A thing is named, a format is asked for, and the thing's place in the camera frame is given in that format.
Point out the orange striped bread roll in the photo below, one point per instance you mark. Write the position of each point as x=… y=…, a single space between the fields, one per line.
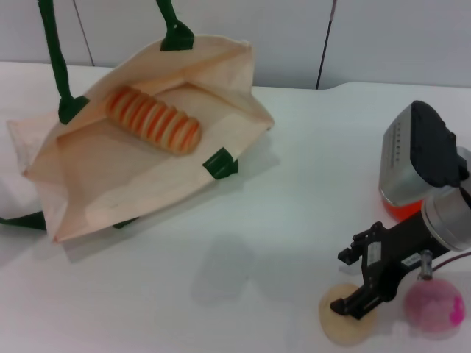
x=154 y=119

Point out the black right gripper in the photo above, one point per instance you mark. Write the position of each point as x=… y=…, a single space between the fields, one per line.
x=397 y=250

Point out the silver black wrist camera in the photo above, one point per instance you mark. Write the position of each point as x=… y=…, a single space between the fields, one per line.
x=416 y=154

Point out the pink round pastry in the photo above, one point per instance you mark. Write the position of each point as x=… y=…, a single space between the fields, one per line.
x=430 y=307

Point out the beige egg yolk pastry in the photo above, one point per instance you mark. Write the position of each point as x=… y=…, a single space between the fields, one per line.
x=342 y=329

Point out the round orange bun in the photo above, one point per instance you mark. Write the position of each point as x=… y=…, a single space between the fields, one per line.
x=401 y=211

